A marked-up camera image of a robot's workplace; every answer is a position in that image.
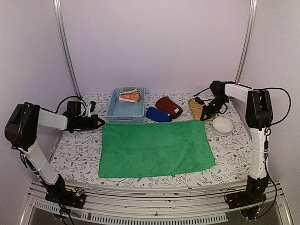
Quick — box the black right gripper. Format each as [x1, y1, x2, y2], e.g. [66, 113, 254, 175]
[201, 96, 229, 120]

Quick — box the left aluminium frame post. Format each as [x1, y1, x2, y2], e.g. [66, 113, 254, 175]
[53, 0, 82, 97]

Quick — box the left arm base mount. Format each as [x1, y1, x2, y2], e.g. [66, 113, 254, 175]
[45, 183, 86, 209]

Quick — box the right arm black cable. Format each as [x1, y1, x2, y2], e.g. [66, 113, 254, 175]
[193, 87, 291, 202]

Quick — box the right aluminium frame post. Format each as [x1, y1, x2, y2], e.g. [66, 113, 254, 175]
[235, 0, 258, 83]

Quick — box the blue rolled towel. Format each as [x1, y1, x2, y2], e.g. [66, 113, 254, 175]
[146, 107, 172, 122]

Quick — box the aluminium front rail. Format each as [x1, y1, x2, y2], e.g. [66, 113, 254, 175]
[20, 180, 293, 225]

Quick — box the light blue plastic basket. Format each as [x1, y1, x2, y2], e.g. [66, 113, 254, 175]
[106, 87, 145, 124]

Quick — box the yellow woven bamboo tray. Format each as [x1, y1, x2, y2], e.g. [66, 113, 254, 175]
[188, 98, 206, 120]

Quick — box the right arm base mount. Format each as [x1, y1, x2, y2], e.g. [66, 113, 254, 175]
[225, 183, 266, 209]

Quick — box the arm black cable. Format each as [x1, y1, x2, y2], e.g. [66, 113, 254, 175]
[10, 95, 89, 169]
[193, 87, 291, 202]

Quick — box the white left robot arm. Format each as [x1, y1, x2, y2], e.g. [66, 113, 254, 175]
[4, 100, 105, 203]

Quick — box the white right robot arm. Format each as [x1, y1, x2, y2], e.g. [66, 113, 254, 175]
[200, 81, 273, 204]

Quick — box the white bowl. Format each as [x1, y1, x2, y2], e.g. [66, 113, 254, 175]
[212, 117, 233, 136]

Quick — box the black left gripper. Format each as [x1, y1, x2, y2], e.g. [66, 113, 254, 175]
[75, 114, 105, 130]

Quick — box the orange bunny pattern towel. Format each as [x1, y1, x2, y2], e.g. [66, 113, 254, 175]
[119, 89, 141, 103]

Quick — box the green towel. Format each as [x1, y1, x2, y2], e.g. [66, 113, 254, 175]
[98, 120, 216, 179]

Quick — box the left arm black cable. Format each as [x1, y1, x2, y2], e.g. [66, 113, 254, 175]
[10, 95, 89, 169]

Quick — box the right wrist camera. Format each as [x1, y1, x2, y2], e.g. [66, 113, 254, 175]
[194, 97, 208, 105]

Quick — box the brown rolled towel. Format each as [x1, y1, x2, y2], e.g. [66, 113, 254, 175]
[155, 97, 183, 119]

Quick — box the aluminium frame post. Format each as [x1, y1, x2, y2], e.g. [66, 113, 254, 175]
[235, 0, 258, 83]
[53, 0, 82, 97]

